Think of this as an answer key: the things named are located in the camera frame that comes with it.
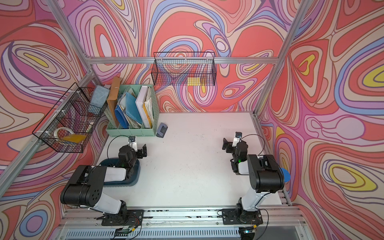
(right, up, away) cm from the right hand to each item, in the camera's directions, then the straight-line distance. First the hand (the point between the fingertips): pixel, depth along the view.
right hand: (232, 141), depth 96 cm
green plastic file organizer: (-81, +6, +6) cm, 82 cm away
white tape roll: (-88, +8, -29) cm, 93 cm away
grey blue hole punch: (-48, +7, +9) cm, 49 cm away
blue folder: (-65, +21, -2) cm, 68 cm away
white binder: (-59, +25, -5) cm, 64 cm away
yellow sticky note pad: (-25, +38, -5) cm, 46 cm away
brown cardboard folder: (-72, +26, -12) cm, 77 cm away
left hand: (-60, -1, -3) cm, 60 cm away
